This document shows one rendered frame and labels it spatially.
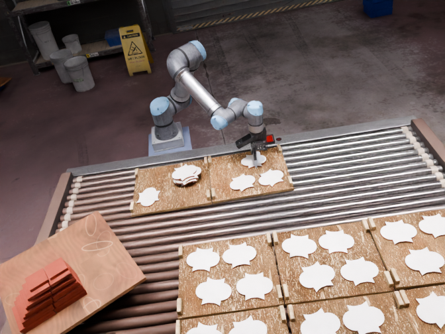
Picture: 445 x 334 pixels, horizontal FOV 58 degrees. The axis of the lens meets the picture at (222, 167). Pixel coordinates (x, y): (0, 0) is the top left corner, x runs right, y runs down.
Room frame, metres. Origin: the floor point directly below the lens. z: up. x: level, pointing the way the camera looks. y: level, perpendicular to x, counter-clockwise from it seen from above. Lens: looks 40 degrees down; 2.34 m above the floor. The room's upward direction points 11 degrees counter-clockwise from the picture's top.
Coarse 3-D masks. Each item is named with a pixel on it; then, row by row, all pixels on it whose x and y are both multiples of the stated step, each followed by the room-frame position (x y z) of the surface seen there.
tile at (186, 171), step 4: (176, 168) 1.68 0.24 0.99; (180, 168) 1.68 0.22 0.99; (184, 168) 1.67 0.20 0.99; (188, 168) 1.66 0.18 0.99; (192, 168) 1.66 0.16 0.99; (196, 168) 1.65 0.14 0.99; (176, 172) 1.65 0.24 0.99; (180, 172) 1.64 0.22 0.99; (184, 172) 1.64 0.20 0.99; (188, 172) 1.63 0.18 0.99; (192, 172) 1.63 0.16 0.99; (172, 176) 1.62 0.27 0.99; (176, 176) 1.62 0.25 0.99; (180, 176) 1.61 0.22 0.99; (184, 176) 1.61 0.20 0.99; (188, 176) 1.60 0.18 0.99; (192, 176) 1.60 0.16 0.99
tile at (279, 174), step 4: (268, 172) 1.57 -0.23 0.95; (272, 172) 1.56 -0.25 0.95; (276, 172) 1.56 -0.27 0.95; (280, 172) 1.55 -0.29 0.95; (260, 176) 1.56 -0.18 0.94; (264, 176) 1.54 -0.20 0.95; (268, 176) 1.54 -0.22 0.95; (272, 176) 1.53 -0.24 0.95; (276, 176) 1.53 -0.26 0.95; (280, 176) 1.52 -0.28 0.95; (260, 180) 1.52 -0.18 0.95; (264, 180) 1.52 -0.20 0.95; (268, 180) 1.51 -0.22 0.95; (272, 180) 1.50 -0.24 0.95; (276, 180) 1.50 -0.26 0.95; (280, 180) 1.49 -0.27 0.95; (260, 184) 1.50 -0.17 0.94; (264, 184) 1.49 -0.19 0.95; (268, 184) 1.48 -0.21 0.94; (272, 184) 1.48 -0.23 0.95
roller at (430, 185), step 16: (368, 192) 1.33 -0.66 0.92; (384, 192) 1.31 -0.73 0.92; (400, 192) 1.30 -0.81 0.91; (256, 208) 1.36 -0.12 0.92; (272, 208) 1.34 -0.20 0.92; (288, 208) 1.33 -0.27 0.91; (144, 224) 1.39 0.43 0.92; (160, 224) 1.37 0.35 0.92; (176, 224) 1.36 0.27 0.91; (192, 224) 1.35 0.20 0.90
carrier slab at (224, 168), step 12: (228, 156) 1.77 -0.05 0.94; (240, 156) 1.75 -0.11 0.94; (276, 156) 1.70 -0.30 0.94; (216, 168) 1.69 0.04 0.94; (228, 168) 1.67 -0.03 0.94; (240, 168) 1.65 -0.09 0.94; (252, 168) 1.64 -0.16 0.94; (264, 168) 1.62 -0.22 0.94; (276, 168) 1.60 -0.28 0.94; (216, 180) 1.60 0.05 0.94; (228, 180) 1.58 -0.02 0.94; (216, 192) 1.50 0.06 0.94; (228, 192) 1.49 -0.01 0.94; (240, 192) 1.47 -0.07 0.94; (252, 192) 1.46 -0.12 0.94; (264, 192) 1.44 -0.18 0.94; (276, 192) 1.43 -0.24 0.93
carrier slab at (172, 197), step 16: (208, 160) 1.78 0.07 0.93; (144, 176) 1.74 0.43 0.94; (160, 176) 1.71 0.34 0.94; (208, 176) 1.64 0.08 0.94; (160, 192) 1.58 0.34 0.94; (176, 192) 1.56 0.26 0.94; (192, 192) 1.54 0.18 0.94; (144, 208) 1.49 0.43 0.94; (160, 208) 1.47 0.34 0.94; (176, 208) 1.45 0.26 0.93
